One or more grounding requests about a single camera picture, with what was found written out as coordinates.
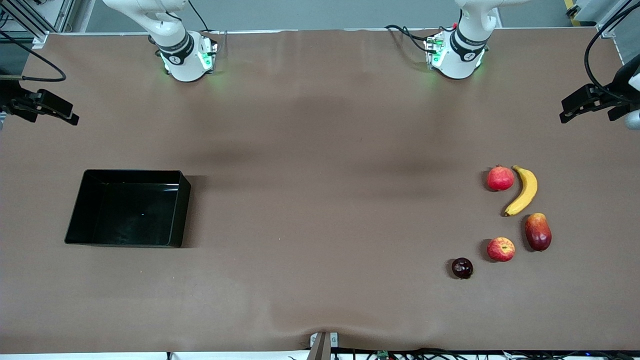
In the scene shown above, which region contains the yellow banana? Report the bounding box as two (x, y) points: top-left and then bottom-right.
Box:
(503, 165), (539, 217)

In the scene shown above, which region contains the red yellow apple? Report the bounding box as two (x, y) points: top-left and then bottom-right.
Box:
(487, 237), (516, 263)

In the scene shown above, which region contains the table cover mat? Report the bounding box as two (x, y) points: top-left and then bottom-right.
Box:
(0, 27), (640, 355)

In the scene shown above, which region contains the red orange mango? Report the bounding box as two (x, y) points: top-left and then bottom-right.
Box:
(524, 212), (553, 252)

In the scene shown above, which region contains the red pomegranate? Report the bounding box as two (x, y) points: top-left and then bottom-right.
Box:
(487, 164), (515, 192)

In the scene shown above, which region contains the metal table edge bracket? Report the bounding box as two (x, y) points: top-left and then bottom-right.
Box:
(309, 331), (339, 360)

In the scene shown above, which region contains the black arm base cable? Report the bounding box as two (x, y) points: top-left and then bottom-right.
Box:
(385, 24), (443, 53)
(187, 0), (212, 33)

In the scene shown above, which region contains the black left arm base cable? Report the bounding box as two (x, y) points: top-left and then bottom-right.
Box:
(385, 24), (443, 53)

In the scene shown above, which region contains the black plastic box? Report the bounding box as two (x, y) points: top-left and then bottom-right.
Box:
(64, 169), (192, 249)

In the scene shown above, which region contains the black right arm base cable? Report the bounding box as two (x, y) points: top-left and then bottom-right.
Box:
(187, 0), (212, 33)

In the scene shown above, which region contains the dark purple plum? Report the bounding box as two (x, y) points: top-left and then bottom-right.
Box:
(451, 257), (474, 280)

